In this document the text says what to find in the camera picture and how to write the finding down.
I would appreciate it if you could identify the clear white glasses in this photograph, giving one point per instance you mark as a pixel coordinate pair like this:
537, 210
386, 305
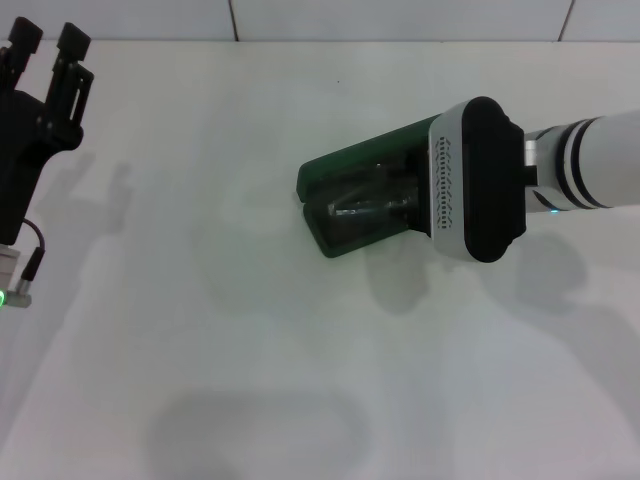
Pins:
350, 210

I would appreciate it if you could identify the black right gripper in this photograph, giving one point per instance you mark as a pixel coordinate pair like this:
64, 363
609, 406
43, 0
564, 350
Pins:
420, 195

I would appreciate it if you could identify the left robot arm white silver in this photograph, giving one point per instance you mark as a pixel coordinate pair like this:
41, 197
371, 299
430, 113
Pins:
7, 265

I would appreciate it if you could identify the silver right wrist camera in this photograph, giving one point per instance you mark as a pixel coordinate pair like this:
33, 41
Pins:
480, 180

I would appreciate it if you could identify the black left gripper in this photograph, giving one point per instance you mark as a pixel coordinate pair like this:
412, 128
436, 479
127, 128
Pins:
20, 150

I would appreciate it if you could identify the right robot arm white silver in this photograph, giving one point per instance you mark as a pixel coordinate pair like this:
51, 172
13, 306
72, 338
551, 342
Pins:
600, 160

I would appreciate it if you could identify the green glasses case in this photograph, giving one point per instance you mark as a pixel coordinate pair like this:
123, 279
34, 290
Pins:
350, 155

